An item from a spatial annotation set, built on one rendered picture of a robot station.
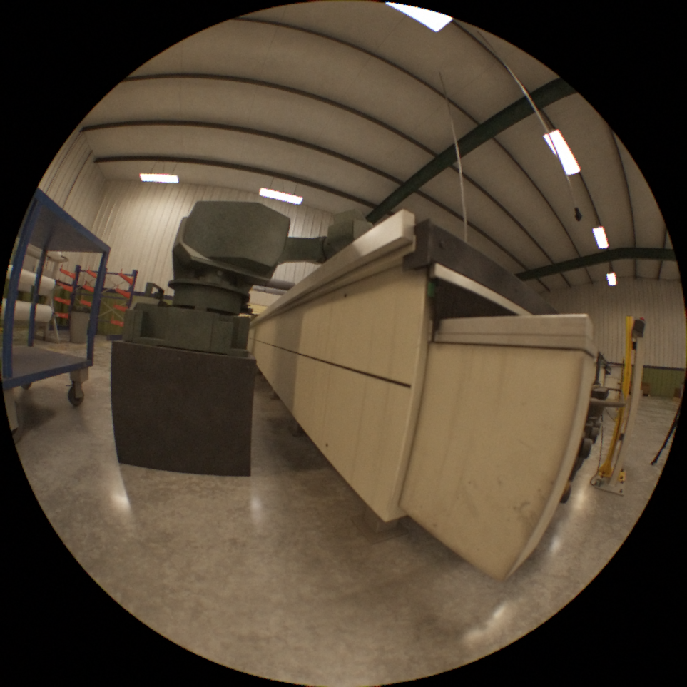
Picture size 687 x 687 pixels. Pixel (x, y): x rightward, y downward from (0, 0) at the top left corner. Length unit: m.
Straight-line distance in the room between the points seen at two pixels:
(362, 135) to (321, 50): 2.51
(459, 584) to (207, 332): 1.15
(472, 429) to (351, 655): 0.51
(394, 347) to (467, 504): 0.30
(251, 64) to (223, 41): 0.86
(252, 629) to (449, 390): 0.62
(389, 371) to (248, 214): 0.87
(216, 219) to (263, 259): 0.27
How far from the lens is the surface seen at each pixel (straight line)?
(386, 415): 0.47
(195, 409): 0.99
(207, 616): 0.66
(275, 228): 1.15
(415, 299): 0.43
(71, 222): 1.54
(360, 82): 5.95
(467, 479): 0.38
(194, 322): 0.98
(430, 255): 0.40
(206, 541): 0.81
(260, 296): 3.45
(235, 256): 1.03
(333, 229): 1.82
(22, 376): 1.38
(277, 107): 6.52
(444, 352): 0.39
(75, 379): 1.86
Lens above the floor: 0.59
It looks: 1 degrees up
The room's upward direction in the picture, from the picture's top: 7 degrees clockwise
